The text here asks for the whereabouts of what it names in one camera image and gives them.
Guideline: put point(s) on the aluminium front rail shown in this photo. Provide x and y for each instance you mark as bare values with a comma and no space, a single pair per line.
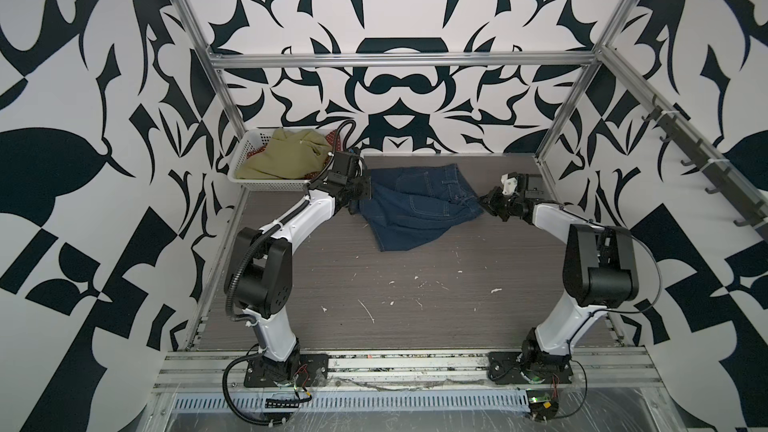
392,369

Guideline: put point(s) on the white slotted cable duct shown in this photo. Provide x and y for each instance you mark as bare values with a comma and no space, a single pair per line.
402,400

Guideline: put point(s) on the small circuit board right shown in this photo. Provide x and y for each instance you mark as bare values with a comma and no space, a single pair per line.
542,406

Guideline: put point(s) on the grey wall hook rail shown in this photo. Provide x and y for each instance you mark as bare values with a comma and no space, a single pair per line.
701,156

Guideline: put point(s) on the blue denim skirt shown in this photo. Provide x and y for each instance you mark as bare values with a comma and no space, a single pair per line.
412,206

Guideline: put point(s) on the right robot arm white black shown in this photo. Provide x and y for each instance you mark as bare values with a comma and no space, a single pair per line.
599,269

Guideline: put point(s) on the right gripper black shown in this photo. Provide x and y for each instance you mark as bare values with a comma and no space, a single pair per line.
492,202

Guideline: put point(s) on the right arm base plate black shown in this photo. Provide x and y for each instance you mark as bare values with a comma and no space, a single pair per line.
505,368

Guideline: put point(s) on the aluminium frame crossbar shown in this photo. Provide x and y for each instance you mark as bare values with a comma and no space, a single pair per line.
411,59

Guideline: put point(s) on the olive green skirt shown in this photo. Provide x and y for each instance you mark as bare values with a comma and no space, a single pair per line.
288,156

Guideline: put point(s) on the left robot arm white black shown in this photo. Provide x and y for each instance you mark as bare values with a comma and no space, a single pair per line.
259,278

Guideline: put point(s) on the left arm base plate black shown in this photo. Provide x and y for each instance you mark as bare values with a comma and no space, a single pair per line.
285,370

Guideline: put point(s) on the white plastic basket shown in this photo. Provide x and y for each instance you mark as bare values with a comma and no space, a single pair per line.
282,159

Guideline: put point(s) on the red polka dot skirt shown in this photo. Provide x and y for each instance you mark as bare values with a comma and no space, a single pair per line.
335,143

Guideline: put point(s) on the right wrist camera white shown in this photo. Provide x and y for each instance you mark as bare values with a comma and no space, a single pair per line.
513,184

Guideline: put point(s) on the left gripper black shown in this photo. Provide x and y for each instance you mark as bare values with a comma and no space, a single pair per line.
367,183

